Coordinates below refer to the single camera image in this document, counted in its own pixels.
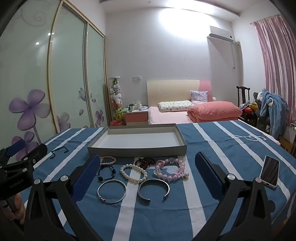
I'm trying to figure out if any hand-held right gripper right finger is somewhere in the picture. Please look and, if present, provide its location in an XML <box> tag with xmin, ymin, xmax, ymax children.
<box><xmin>195</xmin><ymin>151</ymin><xmax>273</xmax><ymax>241</ymax></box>

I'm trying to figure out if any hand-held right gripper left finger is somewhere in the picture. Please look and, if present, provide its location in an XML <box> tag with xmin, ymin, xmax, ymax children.
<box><xmin>24</xmin><ymin>154</ymin><xmax>104</xmax><ymax>241</ymax></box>

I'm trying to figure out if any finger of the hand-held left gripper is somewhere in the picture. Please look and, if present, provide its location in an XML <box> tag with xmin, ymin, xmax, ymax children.
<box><xmin>0</xmin><ymin>138</ymin><xmax>26</xmax><ymax>164</ymax></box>
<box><xmin>0</xmin><ymin>144</ymin><xmax>48</xmax><ymax>178</ymax></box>

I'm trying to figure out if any silver cuff bangle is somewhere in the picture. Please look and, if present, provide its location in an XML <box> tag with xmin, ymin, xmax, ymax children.
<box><xmin>137</xmin><ymin>178</ymin><xmax>171</xmax><ymax>202</ymax></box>

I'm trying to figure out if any grey shallow box tray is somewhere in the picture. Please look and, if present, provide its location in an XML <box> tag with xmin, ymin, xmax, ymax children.
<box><xmin>87</xmin><ymin>123</ymin><xmax>187</xmax><ymax>158</ymax></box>

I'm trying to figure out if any person's left hand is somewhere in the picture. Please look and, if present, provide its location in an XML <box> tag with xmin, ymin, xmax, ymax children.
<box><xmin>0</xmin><ymin>194</ymin><xmax>26</xmax><ymax>224</ymax></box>

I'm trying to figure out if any blue white striped tablecloth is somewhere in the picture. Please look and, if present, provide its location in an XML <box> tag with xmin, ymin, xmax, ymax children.
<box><xmin>23</xmin><ymin>119</ymin><xmax>296</xmax><ymax>241</ymax></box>

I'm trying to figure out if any white smartphone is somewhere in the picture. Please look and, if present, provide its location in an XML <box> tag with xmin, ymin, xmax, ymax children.
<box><xmin>259</xmin><ymin>155</ymin><xmax>280</xmax><ymax>188</ymax></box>

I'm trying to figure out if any folded pink quilt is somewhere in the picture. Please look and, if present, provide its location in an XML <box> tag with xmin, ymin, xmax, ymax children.
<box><xmin>187</xmin><ymin>101</ymin><xmax>243</xmax><ymax>123</ymax></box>

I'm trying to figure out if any bed with pink sheet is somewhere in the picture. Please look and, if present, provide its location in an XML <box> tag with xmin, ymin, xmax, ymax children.
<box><xmin>147</xmin><ymin>105</ymin><xmax>241</xmax><ymax>125</ymax></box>

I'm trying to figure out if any pink beige nightstand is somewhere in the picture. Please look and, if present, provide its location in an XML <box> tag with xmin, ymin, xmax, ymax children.
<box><xmin>122</xmin><ymin>108</ymin><xmax>149</xmax><ymax>126</ymax></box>

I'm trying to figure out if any white patterned pillow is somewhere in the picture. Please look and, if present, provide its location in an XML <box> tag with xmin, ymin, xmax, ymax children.
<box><xmin>158</xmin><ymin>100</ymin><xmax>195</xmax><ymax>113</ymax></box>

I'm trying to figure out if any red yellow toy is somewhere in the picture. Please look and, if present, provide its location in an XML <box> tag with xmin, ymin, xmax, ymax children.
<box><xmin>244</xmin><ymin>103</ymin><xmax>259</xmax><ymax>114</ymax></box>

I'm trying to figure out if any lilac pillow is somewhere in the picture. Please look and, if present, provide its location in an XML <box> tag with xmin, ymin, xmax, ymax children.
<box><xmin>190</xmin><ymin>90</ymin><xmax>208</xmax><ymax>103</ymax></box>

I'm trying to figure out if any brown box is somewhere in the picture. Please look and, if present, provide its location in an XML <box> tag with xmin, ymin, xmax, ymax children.
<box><xmin>279</xmin><ymin>136</ymin><xmax>296</xmax><ymax>157</ymax></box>

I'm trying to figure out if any flower print sliding wardrobe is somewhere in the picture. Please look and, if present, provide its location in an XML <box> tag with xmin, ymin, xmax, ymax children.
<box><xmin>0</xmin><ymin>0</ymin><xmax>110</xmax><ymax>163</ymax></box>

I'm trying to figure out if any clear tube of plush toys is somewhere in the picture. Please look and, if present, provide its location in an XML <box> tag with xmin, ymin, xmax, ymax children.
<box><xmin>109</xmin><ymin>76</ymin><xmax>124</xmax><ymax>123</ymax></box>

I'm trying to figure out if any dark wooden chair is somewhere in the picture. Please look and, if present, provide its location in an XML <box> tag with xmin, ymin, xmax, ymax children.
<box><xmin>236</xmin><ymin>85</ymin><xmax>258</xmax><ymax>127</ymax></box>

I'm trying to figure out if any grey chair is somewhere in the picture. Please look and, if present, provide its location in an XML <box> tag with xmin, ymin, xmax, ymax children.
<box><xmin>253</xmin><ymin>92</ymin><xmax>271</xmax><ymax>133</ymax></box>

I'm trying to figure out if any beige pink headboard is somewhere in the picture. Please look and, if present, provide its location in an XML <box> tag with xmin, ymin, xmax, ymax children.
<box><xmin>146</xmin><ymin>79</ymin><xmax>212</xmax><ymax>107</ymax></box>

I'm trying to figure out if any blue fleece garment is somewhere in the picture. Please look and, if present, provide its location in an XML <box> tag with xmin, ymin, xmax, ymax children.
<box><xmin>259</xmin><ymin>88</ymin><xmax>289</xmax><ymax>137</ymax></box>

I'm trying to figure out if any white air conditioner pipe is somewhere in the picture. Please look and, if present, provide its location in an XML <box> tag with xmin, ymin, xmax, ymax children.
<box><xmin>231</xmin><ymin>41</ymin><xmax>240</xmax><ymax>69</ymax></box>

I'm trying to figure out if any pink curtain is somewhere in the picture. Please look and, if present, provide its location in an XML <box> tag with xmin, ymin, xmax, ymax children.
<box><xmin>251</xmin><ymin>14</ymin><xmax>296</xmax><ymax>128</ymax></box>

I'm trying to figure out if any white air conditioner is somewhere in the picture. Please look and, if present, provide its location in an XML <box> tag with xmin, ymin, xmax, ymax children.
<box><xmin>207</xmin><ymin>25</ymin><xmax>234</xmax><ymax>42</ymax></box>

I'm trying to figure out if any dark blue bead bracelet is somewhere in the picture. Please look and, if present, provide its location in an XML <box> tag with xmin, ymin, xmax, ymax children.
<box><xmin>97</xmin><ymin>164</ymin><xmax>116</xmax><ymax>181</ymax></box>

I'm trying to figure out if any small pink pearl bracelet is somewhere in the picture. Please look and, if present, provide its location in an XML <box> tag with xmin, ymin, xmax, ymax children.
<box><xmin>100</xmin><ymin>156</ymin><xmax>117</xmax><ymax>166</ymax></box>

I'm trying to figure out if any pink bead bracelet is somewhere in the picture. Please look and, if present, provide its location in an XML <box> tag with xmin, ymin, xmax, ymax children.
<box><xmin>153</xmin><ymin>158</ymin><xmax>189</xmax><ymax>181</ymax></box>

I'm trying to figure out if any white pearl bracelet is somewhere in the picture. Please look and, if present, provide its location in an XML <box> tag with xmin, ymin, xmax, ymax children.
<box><xmin>120</xmin><ymin>163</ymin><xmax>148</xmax><ymax>184</ymax></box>

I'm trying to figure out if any dark red bead bracelet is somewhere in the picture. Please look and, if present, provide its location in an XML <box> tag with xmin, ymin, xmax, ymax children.
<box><xmin>134</xmin><ymin>157</ymin><xmax>156</xmax><ymax>168</ymax></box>

